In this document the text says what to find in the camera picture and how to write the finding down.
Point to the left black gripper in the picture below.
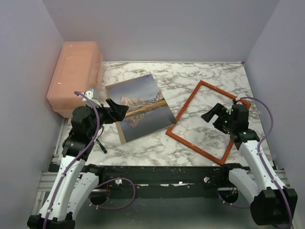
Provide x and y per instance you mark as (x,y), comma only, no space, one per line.
(119,111)

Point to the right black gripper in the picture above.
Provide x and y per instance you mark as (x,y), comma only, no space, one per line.
(220,110)

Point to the mountain landscape photo print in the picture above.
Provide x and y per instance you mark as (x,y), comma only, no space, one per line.
(148,110)

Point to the orange wooden picture frame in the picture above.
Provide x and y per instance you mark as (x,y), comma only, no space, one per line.
(169,132)

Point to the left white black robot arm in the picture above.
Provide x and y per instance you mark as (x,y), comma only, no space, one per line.
(75,181)

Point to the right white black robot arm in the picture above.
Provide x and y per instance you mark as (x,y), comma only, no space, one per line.
(271,201)

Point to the small black green connector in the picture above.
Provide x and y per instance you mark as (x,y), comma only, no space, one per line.
(104,150)

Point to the pink translucent plastic box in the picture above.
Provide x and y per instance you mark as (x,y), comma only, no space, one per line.
(79,68)

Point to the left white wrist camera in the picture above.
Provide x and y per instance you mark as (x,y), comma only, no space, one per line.
(93,96)

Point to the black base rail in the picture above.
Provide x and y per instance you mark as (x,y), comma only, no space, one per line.
(125,182)

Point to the aluminium extrusion rail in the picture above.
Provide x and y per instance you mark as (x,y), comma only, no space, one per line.
(47,178)

